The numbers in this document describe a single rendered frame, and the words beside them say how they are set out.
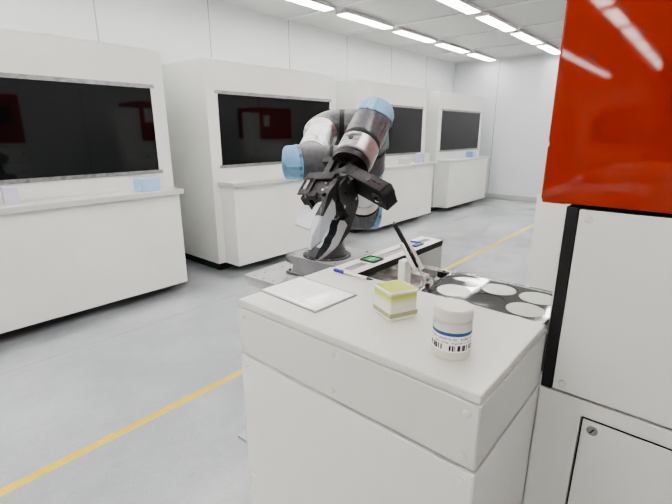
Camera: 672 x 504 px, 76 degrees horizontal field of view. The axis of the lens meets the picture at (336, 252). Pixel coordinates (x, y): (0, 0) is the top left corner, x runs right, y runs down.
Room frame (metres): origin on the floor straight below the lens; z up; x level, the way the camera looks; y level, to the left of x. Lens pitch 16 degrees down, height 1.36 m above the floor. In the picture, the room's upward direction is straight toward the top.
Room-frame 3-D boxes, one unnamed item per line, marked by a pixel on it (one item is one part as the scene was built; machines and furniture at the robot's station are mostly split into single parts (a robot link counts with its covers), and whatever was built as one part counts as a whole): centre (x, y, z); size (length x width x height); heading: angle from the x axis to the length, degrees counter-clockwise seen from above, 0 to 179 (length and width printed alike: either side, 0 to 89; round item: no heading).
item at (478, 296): (1.14, -0.43, 0.90); 0.34 x 0.34 x 0.01; 49
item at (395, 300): (0.90, -0.13, 1.00); 0.07 x 0.07 x 0.07; 26
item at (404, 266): (1.03, -0.19, 1.03); 0.06 x 0.04 x 0.13; 49
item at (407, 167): (6.65, -0.63, 1.00); 1.80 x 1.08 x 2.00; 139
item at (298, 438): (1.15, -0.30, 0.41); 0.97 x 0.64 x 0.82; 139
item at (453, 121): (8.31, -2.07, 1.00); 1.80 x 1.08 x 2.00; 139
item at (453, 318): (0.72, -0.21, 1.01); 0.07 x 0.07 x 0.10
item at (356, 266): (1.43, -0.20, 0.89); 0.55 x 0.09 x 0.14; 139
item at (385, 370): (0.92, -0.10, 0.89); 0.62 x 0.35 x 0.14; 49
